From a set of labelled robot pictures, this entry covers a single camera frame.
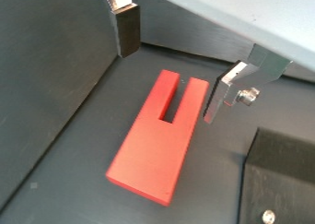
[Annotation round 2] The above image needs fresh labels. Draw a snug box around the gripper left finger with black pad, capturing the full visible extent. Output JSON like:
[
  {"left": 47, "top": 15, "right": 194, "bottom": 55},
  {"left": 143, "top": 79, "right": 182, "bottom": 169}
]
[{"left": 106, "top": 0, "right": 140, "bottom": 58}]

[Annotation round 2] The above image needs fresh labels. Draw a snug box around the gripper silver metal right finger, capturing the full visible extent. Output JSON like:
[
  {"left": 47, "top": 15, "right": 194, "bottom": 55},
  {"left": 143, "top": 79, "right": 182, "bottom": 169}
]
[{"left": 203, "top": 44, "right": 292, "bottom": 124}]

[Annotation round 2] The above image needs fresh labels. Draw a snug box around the red slotted double-square block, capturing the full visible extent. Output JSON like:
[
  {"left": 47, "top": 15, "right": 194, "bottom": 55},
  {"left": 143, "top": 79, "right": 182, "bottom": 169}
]
[{"left": 106, "top": 70, "right": 210, "bottom": 206}]

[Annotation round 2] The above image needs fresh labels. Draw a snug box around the black curved stand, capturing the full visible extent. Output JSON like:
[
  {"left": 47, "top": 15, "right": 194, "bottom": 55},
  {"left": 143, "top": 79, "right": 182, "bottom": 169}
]
[{"left": 238, "top": 128, "right": 315, "bottom": 224}]

